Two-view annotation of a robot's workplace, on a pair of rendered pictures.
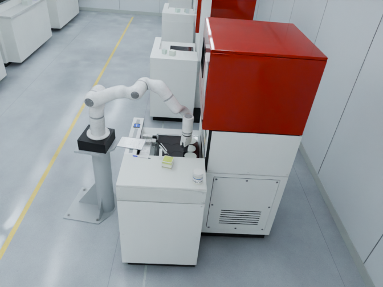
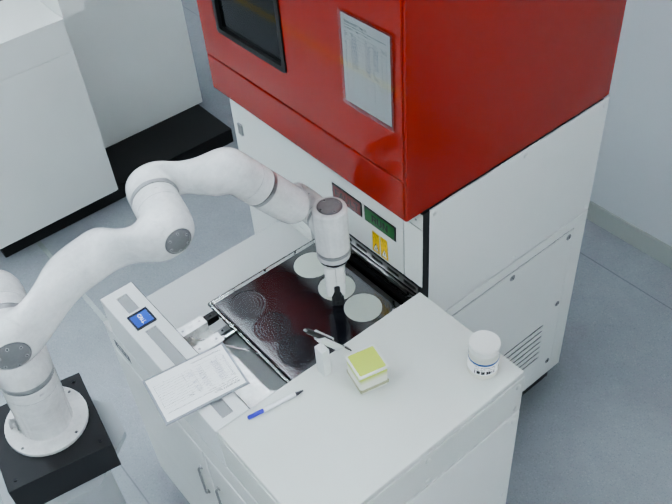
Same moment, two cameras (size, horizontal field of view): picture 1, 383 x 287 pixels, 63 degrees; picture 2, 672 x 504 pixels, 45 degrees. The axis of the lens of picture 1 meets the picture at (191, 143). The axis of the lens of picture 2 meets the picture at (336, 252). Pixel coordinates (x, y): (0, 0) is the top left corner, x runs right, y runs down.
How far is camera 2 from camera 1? 1.17 m
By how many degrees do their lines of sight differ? 26
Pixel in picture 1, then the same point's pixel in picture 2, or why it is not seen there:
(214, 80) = (421, 65)
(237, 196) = (497, 326)
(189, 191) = (489, 407)
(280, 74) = not seen: outside the picture
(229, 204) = not seen: hidden behind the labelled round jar
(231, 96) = (463, 88)
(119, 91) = (105, 256)
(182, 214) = (473, 471)
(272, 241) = (565, 369)
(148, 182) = (381, 463)
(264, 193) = (547, 279)
